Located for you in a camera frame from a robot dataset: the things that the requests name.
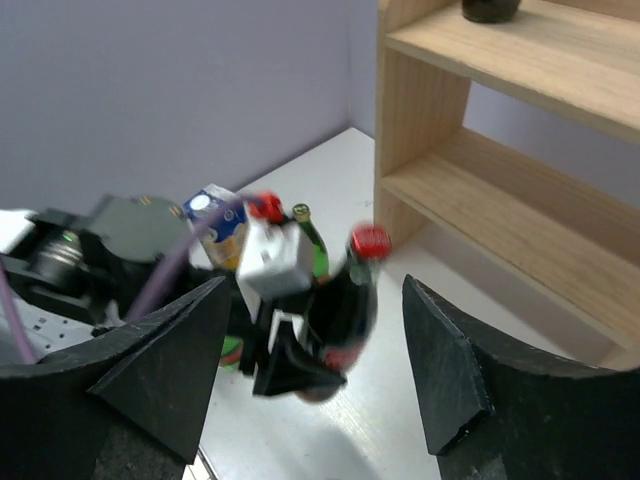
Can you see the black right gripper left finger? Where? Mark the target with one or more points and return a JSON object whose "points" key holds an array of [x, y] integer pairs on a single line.
{"points": [[129, 404]]}

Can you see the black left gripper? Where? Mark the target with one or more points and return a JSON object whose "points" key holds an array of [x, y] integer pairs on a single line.
{"points": [[270, 347]]}

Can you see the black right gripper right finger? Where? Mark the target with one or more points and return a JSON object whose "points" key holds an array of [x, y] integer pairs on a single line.
{"points": [[494, 407]]}

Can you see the Coca-Cola glass bottle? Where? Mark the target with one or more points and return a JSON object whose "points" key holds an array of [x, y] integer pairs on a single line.
{"points": [[343, 312], [489, 11]]}

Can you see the blue grape juice carton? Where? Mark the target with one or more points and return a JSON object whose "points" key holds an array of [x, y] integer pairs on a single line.
{"points": [[225, 240]]}

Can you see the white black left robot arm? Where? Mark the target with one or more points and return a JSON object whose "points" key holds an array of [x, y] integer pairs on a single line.
{"points": [[135, 252]]}

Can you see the wooden two-tier shelf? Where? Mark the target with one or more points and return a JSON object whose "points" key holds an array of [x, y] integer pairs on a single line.
{"points": [[579, 59]]}

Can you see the green glass bottle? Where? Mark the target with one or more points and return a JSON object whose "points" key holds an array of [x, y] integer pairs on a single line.
{"points": [[233, 345]]}

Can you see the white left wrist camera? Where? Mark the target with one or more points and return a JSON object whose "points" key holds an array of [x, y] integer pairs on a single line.
{"points": [[277, 260]]}

